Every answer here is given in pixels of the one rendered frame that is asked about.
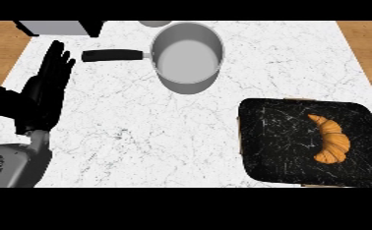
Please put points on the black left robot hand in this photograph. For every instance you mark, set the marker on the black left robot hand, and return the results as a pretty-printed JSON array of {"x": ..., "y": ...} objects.
[{"x": 46, "y": 86}]

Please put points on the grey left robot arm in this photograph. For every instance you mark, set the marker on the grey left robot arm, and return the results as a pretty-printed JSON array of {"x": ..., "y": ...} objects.
[{"x": 21, "y": 161}]

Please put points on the black marble tray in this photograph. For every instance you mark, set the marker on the black marble tray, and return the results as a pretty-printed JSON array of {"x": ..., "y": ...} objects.
[{"x": 285, "y": 142}]

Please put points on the golden croissant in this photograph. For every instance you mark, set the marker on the golden croissant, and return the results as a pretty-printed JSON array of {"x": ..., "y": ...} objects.
[{"x": 333, "y": 140}]

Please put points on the grey and black appliance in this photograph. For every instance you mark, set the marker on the grey and black appliance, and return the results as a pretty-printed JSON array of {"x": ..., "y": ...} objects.
[{"x": 61, "y": 27}]

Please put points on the grey round object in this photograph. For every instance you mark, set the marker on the grey round object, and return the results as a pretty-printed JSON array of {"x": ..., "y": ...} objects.
[{"x": 156, "y": 23}]

